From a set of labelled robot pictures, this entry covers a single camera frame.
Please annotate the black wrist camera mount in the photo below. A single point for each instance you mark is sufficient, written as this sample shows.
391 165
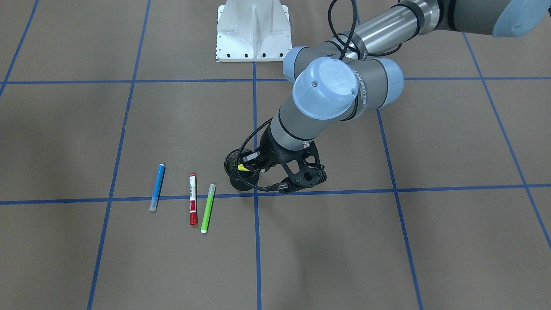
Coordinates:
303 167

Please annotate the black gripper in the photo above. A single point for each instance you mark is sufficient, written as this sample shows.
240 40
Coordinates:
271 148

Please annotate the green highlighter pen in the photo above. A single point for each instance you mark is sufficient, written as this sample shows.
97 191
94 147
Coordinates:
208 209

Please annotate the black mesh pen cup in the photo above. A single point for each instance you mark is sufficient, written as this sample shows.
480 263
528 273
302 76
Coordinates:
240 180

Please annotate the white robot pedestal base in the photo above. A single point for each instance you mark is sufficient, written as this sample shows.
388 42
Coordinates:
253 31

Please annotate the blue highlighter pen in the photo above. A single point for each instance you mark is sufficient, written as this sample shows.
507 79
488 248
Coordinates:
157 188

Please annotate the red white marker pen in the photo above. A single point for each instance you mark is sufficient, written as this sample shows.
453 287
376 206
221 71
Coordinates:
193 218

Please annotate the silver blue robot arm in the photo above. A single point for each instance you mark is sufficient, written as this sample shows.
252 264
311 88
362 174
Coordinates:
350 74

